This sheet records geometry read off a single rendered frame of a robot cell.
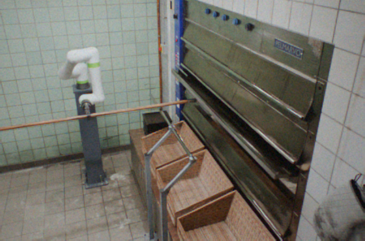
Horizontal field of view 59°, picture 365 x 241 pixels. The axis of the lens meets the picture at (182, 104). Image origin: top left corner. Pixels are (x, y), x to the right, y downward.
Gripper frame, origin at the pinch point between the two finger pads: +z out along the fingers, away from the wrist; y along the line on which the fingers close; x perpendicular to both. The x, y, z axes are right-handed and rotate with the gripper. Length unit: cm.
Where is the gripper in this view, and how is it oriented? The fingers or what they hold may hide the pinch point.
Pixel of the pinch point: (88, 115)
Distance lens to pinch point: 288.2
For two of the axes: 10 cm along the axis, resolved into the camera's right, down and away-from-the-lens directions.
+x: -9.4, 1.4, -3.1
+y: 0.0, 9.1, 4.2
